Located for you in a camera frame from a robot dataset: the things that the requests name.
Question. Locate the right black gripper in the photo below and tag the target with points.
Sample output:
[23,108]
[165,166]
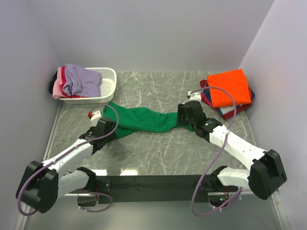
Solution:
[181,111]

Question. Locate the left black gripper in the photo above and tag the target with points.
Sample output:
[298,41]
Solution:
[112,131]

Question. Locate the green t shirt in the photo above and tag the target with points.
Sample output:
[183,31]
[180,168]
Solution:
[141,119]

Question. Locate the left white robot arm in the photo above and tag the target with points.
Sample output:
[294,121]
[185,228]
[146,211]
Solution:
[43,183]

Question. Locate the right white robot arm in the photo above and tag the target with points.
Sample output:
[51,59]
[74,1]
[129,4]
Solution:
[264,173]

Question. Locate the dark red folded t shirt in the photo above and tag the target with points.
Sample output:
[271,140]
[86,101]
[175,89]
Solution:
[230,115]

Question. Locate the white folded t shirt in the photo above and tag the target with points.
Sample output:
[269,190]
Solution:
[225,110]

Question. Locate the lilac t shirt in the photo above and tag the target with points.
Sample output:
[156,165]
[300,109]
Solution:
[93,83]

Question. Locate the white plastic laundry basket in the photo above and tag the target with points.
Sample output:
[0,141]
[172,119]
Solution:
[107,88]

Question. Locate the orange folded t shirt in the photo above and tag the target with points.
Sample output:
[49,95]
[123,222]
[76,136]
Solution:
[235,83]

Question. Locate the pink t shirt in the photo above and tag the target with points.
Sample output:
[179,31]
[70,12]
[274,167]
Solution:
[56,91]

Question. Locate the magenta t shirt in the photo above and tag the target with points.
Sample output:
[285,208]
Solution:
[63,79]

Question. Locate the black t shirt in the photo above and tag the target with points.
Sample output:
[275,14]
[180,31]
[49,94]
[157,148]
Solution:
[52,83]

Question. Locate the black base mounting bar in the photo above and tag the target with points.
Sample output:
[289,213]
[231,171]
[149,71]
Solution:
[148,188]

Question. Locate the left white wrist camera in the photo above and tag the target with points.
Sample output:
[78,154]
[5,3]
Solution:
[94,117]

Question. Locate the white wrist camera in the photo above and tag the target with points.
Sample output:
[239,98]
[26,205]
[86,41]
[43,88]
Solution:
[192,96]
[94,117]

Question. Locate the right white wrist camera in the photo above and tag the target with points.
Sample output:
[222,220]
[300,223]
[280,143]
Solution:
[192,96]

